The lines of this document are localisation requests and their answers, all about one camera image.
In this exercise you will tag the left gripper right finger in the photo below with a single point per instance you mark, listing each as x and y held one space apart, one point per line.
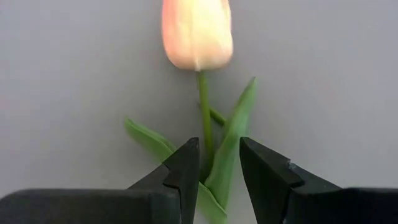
273 186

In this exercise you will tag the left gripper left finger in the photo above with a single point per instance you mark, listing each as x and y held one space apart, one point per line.
186 168

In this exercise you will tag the cream artificial tulip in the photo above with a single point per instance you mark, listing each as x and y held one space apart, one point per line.
197 34

